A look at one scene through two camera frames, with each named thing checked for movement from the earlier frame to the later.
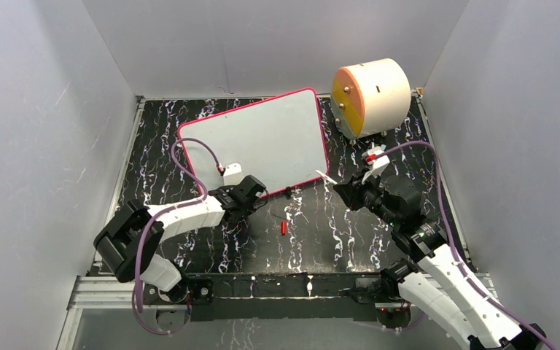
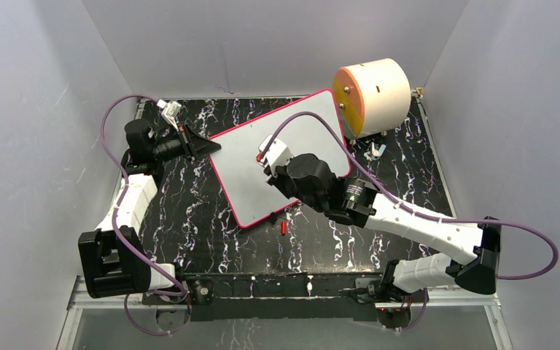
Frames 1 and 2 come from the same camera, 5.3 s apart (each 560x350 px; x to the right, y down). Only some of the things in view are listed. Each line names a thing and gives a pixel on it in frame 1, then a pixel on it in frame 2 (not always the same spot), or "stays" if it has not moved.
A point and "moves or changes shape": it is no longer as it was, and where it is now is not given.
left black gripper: (230, 188) → (193, 145)
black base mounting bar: (286, 297) stays
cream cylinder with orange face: (370, 98) stays
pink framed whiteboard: (283, 142) moves or changes shape
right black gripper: (351, 189) → (281, 172)
